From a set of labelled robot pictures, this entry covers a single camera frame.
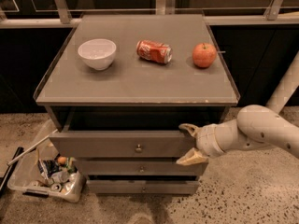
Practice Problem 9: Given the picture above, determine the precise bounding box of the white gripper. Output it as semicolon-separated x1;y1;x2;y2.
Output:
176;123;224;166

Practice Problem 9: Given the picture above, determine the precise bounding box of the grey top drawer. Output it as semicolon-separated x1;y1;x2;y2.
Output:
50;131;195;159

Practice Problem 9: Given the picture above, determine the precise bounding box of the grey drawer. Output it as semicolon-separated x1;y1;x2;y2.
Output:
86;180;199;195
74;158;207;176
50;131;195;159

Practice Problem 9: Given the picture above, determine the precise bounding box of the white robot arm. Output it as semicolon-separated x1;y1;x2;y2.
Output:
177;53;299;166

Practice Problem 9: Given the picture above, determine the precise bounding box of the grey bottom drawer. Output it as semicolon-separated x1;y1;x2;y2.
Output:
86;180;199;195

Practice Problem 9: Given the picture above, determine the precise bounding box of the grey drawer cabinet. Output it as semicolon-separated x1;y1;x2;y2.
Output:
35;15;239;181

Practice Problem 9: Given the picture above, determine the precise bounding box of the grey middle drawer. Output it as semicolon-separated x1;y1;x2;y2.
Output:
74;158;207;176

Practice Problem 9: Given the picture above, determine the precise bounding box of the red apple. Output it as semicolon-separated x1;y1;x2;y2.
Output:
192;43;217;68

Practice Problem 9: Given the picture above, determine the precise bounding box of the red soda can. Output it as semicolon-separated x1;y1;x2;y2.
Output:
136;40;172;64

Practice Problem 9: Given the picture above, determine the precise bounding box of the white ceramic bowl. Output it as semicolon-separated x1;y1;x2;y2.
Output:
78;38;117;70

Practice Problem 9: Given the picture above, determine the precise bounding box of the small orange fruit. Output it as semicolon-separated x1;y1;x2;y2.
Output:
57;156;67;165

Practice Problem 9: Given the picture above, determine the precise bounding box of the dark snack bag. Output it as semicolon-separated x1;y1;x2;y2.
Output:
37;160;61;179

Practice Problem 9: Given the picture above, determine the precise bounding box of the clear plastic bin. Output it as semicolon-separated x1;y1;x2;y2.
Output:
7;120;85;203

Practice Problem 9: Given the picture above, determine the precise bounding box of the grey metal rod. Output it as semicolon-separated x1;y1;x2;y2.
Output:
7;129;58;167

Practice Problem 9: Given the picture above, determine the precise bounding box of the black flat bar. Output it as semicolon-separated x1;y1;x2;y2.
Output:
0;147;24;197

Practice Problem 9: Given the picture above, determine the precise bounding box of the metal railing frame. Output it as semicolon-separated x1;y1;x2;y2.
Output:
0;0;299;28

